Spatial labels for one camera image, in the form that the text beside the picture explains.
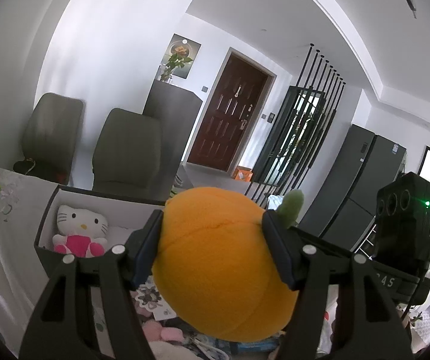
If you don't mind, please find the orange pumpkin plush toy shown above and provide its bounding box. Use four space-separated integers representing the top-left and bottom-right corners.
151 186 306 343

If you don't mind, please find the printed sticker card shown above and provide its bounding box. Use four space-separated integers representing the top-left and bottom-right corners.
132 277 178 321

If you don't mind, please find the black storage box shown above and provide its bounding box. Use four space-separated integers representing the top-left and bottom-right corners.
34 184 171 359

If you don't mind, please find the pink plush toy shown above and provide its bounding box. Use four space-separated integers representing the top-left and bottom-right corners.
142 320 183 342

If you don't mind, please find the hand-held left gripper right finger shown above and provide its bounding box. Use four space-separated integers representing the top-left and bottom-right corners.
262 210 414 360

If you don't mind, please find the green plant in vase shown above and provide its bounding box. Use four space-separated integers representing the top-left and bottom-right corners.
159 53 193 82

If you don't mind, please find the grey dining chair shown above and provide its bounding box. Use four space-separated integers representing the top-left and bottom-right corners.
92 108 163 199
22 93 85 181

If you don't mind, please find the dark framed wall picture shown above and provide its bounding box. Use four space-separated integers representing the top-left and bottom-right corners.
161 34 201 79

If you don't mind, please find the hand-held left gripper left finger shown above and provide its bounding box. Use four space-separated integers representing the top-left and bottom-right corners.
19 209 165 360

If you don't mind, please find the white cat plush toy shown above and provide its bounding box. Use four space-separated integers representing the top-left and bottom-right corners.
52 204 109 259

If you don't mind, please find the white step ladder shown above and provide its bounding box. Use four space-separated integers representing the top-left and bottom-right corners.
354 229 379 259

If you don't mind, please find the dark grey refrigerator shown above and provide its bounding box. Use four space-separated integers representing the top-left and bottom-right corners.
299 124 407 250

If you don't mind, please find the orange cardboard box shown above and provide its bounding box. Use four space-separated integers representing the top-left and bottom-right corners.
233 166 255 181

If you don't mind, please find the black rod partition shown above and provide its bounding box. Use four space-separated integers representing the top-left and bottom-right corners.
250 44 347 211

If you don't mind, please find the brown door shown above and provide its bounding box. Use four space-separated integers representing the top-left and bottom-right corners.
187 47 277 173

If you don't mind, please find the grey cabinet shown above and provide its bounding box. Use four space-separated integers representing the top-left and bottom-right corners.
142 80 203 196

